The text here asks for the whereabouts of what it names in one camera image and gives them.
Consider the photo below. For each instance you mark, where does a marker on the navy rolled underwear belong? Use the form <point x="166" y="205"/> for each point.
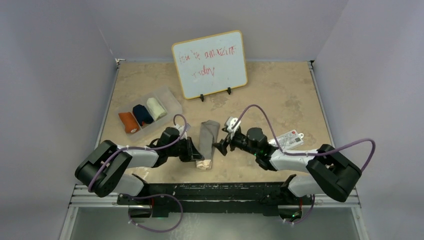
<point x="142" y="115"/>

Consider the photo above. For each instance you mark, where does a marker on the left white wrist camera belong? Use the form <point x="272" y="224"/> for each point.
<point x="180" y="128"/>

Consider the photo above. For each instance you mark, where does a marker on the pale yellow underwear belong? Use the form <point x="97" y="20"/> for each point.
<point x="155" y="108"/>

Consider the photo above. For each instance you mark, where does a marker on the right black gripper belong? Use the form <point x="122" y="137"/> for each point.
<point x="222" y="146"/>

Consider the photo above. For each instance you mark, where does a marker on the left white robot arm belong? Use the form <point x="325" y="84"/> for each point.
<point x="103" y="170"/>

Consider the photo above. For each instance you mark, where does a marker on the whiteboard with yellow frame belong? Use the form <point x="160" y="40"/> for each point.
<point x="210" y="64"/>

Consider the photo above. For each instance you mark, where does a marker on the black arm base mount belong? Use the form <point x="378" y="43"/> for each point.
<point x="271" y="199"/>

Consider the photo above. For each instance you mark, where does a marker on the orange rolled underwear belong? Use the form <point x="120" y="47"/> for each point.
<point x="130" y="124"/>

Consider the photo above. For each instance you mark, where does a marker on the clear plastic divided tray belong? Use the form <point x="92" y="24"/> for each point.
<point x="168" y="102"/>

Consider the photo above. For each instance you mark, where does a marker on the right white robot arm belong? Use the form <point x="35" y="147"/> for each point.
<point x="330" y="172"/>

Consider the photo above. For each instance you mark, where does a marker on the clear plastic packaging bag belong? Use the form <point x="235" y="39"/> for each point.
<point x="290" y="140"/>

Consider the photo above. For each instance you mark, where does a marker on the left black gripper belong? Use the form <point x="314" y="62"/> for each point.
<point x="191" y="154"/>

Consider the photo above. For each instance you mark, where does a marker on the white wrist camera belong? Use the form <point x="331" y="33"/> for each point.
<point x="180" y="128"/>
<point x="232" y="125"/>

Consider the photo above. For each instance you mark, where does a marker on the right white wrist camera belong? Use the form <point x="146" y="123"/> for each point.
<point x="232" y="125"/>

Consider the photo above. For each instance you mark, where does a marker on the aluminium frame rail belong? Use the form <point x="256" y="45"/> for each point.
<point x="90" y="217"/>

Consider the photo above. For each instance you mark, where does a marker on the grey underwear with beige band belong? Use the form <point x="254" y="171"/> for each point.
<point x="207" y="137"/>

